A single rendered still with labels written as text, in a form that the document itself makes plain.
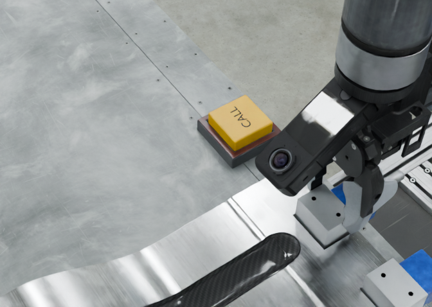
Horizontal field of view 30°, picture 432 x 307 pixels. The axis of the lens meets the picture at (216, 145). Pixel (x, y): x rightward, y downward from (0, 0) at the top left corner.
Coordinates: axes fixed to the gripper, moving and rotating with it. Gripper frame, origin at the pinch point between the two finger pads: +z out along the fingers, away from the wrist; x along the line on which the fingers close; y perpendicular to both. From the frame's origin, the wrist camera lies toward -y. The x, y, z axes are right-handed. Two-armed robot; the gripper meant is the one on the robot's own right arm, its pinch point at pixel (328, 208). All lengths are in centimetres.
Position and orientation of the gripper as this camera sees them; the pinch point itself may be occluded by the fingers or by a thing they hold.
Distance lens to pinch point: 85.2
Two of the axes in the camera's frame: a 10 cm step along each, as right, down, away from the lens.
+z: -0.2, 6.4, 7.7
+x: -5.7, -6.4, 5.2
